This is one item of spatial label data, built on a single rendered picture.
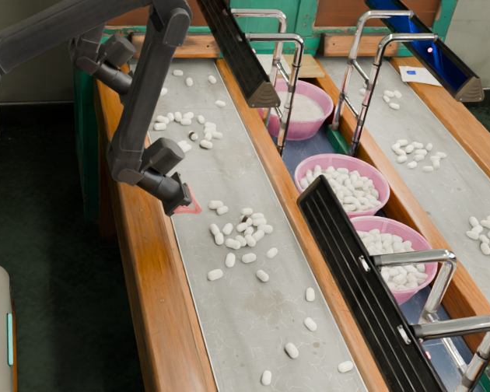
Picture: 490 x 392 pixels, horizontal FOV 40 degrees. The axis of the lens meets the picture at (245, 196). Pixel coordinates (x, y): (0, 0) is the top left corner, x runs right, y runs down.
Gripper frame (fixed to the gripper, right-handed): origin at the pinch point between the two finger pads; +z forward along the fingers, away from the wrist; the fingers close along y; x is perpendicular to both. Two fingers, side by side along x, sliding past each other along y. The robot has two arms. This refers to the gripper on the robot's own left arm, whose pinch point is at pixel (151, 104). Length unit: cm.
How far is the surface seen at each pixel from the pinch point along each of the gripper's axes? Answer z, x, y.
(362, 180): 52, -28, -25
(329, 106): 53, -31, 12
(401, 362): 0, -28, -110
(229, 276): 15, 3, -57
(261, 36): 2.9, -36.1, -10.6
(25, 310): 25, 91, 7
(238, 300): 15, 3, -64
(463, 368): 21, -31, -105
